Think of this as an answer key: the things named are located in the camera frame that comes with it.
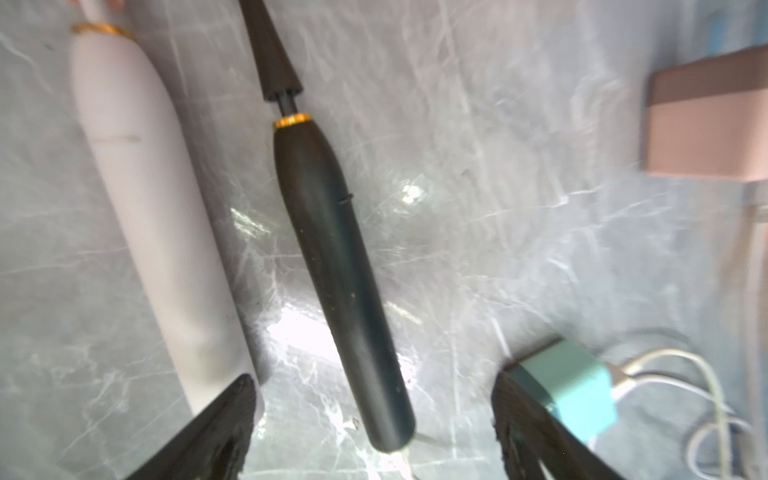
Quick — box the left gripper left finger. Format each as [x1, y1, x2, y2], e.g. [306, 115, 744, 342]
[129, 374, 257, 479]

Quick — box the white electric toothbrush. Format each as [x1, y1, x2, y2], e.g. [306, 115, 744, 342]
[71, 1, 255, 414]

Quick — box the black electric toothbrush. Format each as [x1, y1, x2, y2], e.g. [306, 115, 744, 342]
[240, 0, 416, 453]

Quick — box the teal charger cube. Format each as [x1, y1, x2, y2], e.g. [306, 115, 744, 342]
[508, 340, 618, 443]

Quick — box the pink charger cube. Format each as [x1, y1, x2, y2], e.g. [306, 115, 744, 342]
[644, 45, 767, 182]

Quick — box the white usb cable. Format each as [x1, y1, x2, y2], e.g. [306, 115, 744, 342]
[605, 347, 757, 480]

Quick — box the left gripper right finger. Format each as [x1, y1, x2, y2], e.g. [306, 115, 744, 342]
[491, 369, 620, 479]

